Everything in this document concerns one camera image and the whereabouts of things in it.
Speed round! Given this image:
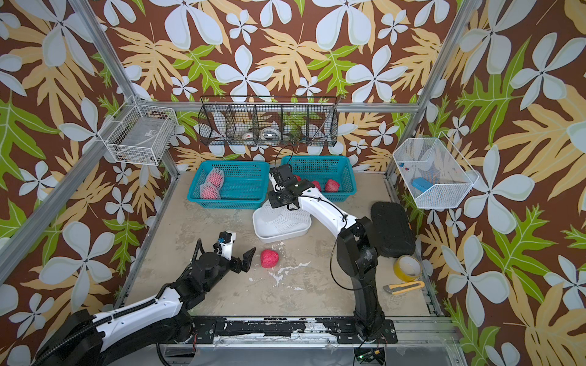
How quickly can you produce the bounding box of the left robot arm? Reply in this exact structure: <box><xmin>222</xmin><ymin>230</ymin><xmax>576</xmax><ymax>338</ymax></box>
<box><xmin>34</xmin><ymin>249</ymin><xmax>256</xmax><ymax>365</ymax></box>

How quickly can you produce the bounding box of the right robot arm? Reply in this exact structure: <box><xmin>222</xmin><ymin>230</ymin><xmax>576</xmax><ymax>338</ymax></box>
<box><xmin>268</xmin><ymin>164</ymin><xmax>385</xmax><ymax>342</ymax></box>

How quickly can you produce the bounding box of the white plastic tub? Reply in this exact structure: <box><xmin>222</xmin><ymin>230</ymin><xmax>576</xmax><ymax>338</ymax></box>
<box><xmin>253</xmin><ymin>201</ymin><xmax>312</xmax><ymax>244</ymax></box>

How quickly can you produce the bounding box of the right teal plastic basket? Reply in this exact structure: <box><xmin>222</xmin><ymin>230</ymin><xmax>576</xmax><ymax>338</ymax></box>
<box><xmin>282</xmin><ymin>156</ymin><xmax>357</xmax><ymax>202</ymax></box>

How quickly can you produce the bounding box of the teal plastic basket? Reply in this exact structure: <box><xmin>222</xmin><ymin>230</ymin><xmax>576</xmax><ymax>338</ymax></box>
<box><xmin>282</xmin><ymin>156</ymin><xmax>357</xmax><ymax>202</ymax></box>
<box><xmin>187</xmin><ymin>160</ymin><xmax>270</xmax><ymax>210</ymax></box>

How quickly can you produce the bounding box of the left teal plastic basket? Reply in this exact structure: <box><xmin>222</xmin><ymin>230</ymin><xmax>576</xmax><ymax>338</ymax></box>
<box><xmin>187</xmin><ymin>160</ymin><xmax>270</xmax><ymax>210</ymax></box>

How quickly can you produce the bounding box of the black case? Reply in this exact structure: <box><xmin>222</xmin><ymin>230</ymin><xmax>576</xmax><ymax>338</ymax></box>
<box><xmin>371</xmin><ymin>201</ymin><xmax>415</xmax><ymax>258</ymax></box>

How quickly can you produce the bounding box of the blue object in basket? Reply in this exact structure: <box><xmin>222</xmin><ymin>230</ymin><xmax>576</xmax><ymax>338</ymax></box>
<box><xmin>411</xmin><ymin>177</ymin><xmax>434</xmax><ymax>193</ymax></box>

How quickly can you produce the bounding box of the yellow utility knife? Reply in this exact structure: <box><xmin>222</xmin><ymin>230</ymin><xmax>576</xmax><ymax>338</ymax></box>
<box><xmin>383</xmin><ymin>281</ymin><xmax>425</xmax><ymax>295</ymax></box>

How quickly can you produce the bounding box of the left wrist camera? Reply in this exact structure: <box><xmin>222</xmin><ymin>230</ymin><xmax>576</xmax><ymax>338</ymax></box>
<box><xmin>214</xmin><ymin>231</ymin><xmax>236</xmax><ymax>261</ymax></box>

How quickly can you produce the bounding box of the silver object in wire basket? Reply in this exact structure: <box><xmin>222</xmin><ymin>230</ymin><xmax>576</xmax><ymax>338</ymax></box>
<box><xmin>259</xmin><ymin>127</ymin><xmax>282</xmax><ymax>141</ymax></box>

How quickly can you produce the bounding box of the black wire wall basket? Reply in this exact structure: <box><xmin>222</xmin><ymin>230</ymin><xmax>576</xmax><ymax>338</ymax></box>
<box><xmin>195</xmin><ymin>96</ymin><xmax>340</xmax><ymax>146</ymax></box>

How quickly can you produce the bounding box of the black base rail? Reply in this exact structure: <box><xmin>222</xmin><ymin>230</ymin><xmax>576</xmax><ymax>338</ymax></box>
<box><xmin>192</xmin><ymin>316</ymin><xmax>398</xmax><ymax>345</ymax></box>

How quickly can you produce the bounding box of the white wire basket right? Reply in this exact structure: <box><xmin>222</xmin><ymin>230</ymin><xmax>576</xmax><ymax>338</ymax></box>
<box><xmin>393</xmin><ymin>137</ymin><xmax>479</xmax><ymax>210</ymax></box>

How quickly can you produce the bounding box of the white wire basket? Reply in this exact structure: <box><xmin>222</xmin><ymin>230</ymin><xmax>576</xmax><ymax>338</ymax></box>
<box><xmin>393</xmin><ymin>137</ymin><xmax>479</xmax><ymax>210</ymax></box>
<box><xmin>99</xmin><ymin>97</ymin><xmax>178</xmax><ymax>166</ymax></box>

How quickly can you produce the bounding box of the white wire basket left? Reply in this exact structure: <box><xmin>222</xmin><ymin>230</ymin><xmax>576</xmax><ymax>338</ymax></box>
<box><xmin>99</xmin><ymin>97</ymin><xmax>178</xmax><ymax>166</ymax></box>

